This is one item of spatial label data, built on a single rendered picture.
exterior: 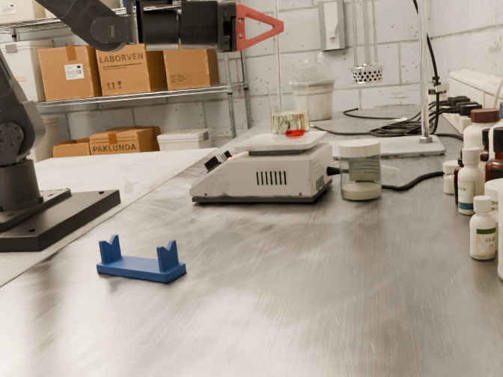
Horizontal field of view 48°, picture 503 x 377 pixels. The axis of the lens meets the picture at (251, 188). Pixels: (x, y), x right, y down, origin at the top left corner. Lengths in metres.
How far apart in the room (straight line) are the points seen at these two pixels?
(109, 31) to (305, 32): 2.48
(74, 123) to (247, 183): 2.95
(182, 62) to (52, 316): 2.55
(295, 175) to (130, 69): 2.39
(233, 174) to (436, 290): 0.41
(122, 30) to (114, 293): 0.40
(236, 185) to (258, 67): 2.48
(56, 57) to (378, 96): 1.75
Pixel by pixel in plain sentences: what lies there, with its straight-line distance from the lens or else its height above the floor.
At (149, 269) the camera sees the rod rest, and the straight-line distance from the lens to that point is 0.60.
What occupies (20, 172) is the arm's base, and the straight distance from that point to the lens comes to 0.88.
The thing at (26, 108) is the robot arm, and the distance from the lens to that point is 0.87.
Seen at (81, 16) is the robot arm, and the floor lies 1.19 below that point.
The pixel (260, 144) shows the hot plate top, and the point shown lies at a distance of 0.83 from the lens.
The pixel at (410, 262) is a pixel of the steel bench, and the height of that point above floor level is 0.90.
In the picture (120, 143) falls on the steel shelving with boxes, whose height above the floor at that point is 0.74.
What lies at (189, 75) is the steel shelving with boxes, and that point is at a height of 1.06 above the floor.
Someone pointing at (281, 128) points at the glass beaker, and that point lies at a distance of 0.86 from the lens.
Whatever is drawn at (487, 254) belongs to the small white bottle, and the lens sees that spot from 0.59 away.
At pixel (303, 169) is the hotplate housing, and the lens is 0.81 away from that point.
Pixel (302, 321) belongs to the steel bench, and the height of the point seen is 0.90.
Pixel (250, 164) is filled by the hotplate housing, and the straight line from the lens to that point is 0.83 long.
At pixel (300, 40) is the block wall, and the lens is 3.26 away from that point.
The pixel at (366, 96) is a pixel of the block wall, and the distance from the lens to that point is 3.25.
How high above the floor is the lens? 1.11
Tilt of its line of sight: 13 degrees down
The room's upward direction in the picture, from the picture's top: 6 degrees counter-clockwise
